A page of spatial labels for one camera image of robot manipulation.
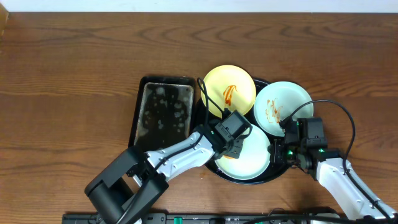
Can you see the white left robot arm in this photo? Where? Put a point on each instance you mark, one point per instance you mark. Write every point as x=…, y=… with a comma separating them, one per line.
x=127, y=188

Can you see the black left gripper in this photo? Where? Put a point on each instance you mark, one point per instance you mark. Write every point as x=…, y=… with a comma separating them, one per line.
x=233, y=151

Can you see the light blue plate front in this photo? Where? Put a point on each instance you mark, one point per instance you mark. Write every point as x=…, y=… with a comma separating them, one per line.
x=253, y=159

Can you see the light blue plate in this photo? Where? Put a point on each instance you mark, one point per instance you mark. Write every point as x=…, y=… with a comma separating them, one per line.
x=275, y=102
x=253, y=159

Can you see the black round tray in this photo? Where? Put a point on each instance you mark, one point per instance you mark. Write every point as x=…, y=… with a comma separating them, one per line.
x=272, y=172

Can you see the black rectangular soapy tray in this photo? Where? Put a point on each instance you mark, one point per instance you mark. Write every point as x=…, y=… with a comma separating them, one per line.
x=163, y=112

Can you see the yellow plate with ketchup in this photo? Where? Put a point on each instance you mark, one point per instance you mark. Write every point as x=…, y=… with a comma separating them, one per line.
x=230, y=87

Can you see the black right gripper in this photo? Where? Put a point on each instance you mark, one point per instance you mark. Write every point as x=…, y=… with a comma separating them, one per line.
x=277, y=154

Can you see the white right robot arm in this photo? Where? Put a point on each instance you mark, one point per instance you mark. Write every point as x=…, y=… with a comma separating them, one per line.
x=330, y=170

